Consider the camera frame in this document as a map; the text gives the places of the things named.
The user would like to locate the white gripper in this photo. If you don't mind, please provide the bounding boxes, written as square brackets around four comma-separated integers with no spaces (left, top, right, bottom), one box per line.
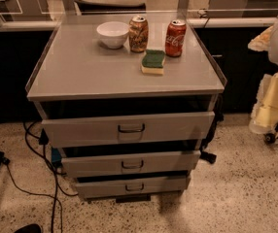
[249,72,278,134]

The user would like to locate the grey drawer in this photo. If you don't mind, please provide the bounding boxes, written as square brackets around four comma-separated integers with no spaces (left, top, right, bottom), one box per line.
[62,150,200,178]
[42,112,214,148]
[75,176,190,200]

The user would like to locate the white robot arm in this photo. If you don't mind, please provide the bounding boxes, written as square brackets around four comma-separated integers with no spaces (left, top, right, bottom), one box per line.
[248,18,278,134]

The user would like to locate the grey top drawer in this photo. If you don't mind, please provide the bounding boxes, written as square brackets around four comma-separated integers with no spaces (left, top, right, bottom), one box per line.
[42,112,214,148]

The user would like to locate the grey bottom drawer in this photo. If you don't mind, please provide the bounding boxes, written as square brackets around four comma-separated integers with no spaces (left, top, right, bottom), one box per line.
[75,176,190,200]

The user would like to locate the grey drawer cabinet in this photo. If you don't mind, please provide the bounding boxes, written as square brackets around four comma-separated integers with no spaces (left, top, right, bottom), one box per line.
[24,14,228,204]

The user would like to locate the black power plug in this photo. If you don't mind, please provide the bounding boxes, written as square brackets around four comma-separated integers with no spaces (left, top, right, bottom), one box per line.
[200,151,217,164]

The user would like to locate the red cola can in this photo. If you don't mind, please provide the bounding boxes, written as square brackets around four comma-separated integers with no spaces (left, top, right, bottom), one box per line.
[165,19,187,57]

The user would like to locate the green yellow sponge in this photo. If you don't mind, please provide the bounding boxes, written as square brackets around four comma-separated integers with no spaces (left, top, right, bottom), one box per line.
[141,50,165,75]

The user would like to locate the brown patterned drink can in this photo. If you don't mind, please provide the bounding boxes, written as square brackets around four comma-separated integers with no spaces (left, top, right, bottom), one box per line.
[128,16,149,52]

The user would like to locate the white bowl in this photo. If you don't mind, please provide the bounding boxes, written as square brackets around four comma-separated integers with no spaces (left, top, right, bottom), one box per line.
[96,21,128,49]

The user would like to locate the black shoe tip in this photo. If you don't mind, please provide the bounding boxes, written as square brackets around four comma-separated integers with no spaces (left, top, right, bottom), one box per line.
[15,223,42,233]

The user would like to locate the black floor cable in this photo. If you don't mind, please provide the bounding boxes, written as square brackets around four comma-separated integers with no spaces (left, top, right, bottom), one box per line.
[0,119,79,233]

